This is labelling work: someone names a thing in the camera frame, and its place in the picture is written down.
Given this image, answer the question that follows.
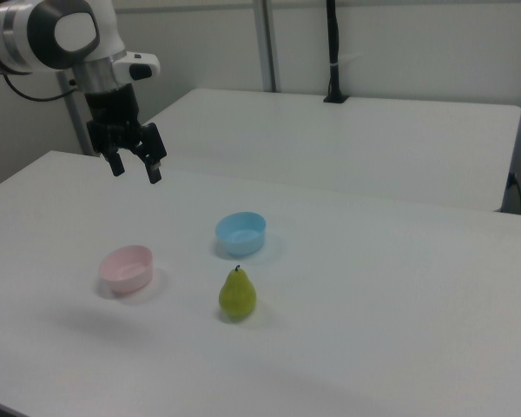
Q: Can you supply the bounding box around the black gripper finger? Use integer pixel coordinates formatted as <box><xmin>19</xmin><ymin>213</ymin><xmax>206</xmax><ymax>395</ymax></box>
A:
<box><xmin>100</xmin><ymin>144</ymin><xmax>126</xmax><ymax>178</ymax></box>
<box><xmin>131</xmin><ymin>122</ymin><xmax>168</xmax><ymax>186</ymax></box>

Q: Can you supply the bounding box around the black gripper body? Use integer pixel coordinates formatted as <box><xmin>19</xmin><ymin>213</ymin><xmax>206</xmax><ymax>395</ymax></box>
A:
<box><xmin>84</xmin><ymin>83</ymin><xmax>148</xmax><ymax>156</ymax></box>

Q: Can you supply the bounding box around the green pear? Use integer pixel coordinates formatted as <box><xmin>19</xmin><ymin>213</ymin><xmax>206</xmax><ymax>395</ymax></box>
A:
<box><xmin>218</xmin><ymin>265</ymin><xmax>258</xmax><ymax>323</ymax></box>

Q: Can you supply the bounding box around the pink plastic bowl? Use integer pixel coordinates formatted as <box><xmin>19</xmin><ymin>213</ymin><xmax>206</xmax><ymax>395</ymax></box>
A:
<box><xmin>97</xmin><ymin>244</ymin><xmax>154</xmax><ymax>297</ymax></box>

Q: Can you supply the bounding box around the blue plastic bowl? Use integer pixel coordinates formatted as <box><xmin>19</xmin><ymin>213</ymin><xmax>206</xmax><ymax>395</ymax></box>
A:
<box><xmin>214</xmin><ymin>211</ymin><xmax>267</xmax><ymax>256</ymax></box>

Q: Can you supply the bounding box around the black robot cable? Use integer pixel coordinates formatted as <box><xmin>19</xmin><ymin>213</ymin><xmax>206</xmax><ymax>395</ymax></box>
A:
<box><xmin>1</xmin><ymin>72</ymin><xmax>78</xmax><ymax>103</ymax></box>

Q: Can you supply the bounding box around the grey metal partition post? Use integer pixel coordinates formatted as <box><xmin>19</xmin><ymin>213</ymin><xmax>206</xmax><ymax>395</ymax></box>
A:
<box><xmin>253</xmin><ymin>0</ymin><xmax>282</xmax><ymax>93</ymax></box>

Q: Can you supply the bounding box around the black camera pole with clamp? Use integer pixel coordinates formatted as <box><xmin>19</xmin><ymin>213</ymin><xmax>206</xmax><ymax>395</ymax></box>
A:
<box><xmin>322</xmin><ymin>0</ymin><xmax>351</xmax><ymax>105</ymax></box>

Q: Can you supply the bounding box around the black floor cable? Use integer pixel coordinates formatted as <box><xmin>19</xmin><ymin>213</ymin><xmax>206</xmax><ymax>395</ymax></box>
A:
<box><xmin>507</xmin><ymin>171</ymin><xmax>521</xmax><ymax>215</ymax></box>

